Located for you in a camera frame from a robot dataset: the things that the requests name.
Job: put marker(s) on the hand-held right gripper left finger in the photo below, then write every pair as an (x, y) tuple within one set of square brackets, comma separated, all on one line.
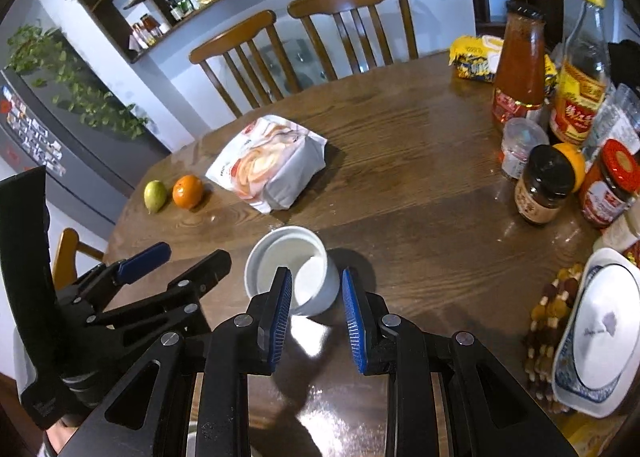
[(277, 322)]

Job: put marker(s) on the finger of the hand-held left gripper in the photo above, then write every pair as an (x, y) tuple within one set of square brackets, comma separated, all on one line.
[(145, 259), (210, 269)]

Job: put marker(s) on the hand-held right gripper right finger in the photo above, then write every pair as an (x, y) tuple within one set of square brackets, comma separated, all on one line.
[(352, 327)]

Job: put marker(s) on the small white ramekin bowl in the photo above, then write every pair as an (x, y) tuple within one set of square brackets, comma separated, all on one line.
[(305, 257)]

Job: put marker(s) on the blue patterned white plate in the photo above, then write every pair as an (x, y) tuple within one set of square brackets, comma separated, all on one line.
[(600, 327)]

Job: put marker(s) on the person's left forearm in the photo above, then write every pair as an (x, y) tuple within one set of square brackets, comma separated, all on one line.
[(55, 439)]

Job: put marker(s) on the green pear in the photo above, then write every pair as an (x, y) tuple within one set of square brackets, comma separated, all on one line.
[(155, 196)]

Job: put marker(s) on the orange fruit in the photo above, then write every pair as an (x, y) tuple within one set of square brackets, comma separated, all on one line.
[(188, 192)]

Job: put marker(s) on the grey refrigerator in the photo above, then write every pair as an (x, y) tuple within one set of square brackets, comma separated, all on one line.
[(100, 162)]

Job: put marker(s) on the group of fridge magnets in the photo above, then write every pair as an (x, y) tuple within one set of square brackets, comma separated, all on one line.
[(35, 132)]

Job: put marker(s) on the white bread snack bag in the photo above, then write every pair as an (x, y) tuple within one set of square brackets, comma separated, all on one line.
[(270, 162)]

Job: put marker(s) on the trailing green plant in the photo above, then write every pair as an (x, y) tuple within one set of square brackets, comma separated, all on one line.
[(75, 82)]

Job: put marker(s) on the wooden bead trivet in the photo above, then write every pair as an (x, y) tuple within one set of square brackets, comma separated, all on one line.
[(545, 317)]

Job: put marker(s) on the cluster of small sauce bottles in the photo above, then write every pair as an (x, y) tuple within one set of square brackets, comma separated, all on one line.
[(147, 32)]

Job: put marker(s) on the dark lidded brown jar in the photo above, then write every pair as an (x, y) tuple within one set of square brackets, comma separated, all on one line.
[(542, 187)]

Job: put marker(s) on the clear plastic lidded cup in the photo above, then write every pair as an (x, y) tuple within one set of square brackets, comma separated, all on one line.
[(522, 147)]

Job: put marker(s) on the yellow round lid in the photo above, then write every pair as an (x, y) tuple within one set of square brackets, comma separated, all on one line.
[(575, 162)]

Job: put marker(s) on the red lidded sauce jar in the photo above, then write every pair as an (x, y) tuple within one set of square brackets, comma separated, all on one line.
[(605, 197)]

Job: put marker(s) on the yellow snack packet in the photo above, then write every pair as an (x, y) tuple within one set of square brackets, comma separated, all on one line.
[(472, 57)]

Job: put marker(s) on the red sauce bottle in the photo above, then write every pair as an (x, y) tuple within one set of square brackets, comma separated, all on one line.
[(520, 67)]

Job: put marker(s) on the yellow capped vinegar bottle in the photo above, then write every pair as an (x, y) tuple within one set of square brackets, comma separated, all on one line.
[(580, 97)]

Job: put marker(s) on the clear plastic packet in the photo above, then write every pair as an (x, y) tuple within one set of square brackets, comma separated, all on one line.
[(620, 112)]

